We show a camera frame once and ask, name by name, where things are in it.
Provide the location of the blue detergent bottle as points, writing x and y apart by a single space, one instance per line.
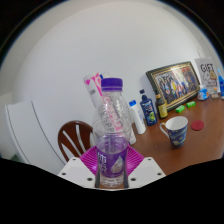
221 85

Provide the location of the small beige patterned box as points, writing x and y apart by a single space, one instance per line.
215 94

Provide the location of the framed group photo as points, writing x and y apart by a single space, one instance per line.
173 83

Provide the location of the white paper gift bag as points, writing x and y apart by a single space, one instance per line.
206 73

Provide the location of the flat round red coaster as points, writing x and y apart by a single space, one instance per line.
197 125

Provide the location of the amber pump bottle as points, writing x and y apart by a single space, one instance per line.
162 108

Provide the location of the clear bottle with purple label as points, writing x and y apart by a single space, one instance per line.
111 160

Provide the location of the pink and white tube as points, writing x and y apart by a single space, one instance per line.
93 86

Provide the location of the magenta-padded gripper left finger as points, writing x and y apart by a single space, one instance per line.
75 173

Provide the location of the blue and white tissue pack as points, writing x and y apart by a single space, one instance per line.
203 94

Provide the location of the small green packet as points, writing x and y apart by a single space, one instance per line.
191 104
180 108

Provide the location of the white bottle with blue cap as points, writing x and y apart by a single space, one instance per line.
138 118

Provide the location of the dark blue pump bottle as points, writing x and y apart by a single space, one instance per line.
148 111

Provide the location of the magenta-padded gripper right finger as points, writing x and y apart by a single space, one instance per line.
146 171

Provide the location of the blue patterned paper cup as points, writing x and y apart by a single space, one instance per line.
177 133

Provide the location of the brown wooden chair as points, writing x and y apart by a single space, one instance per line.
66 136

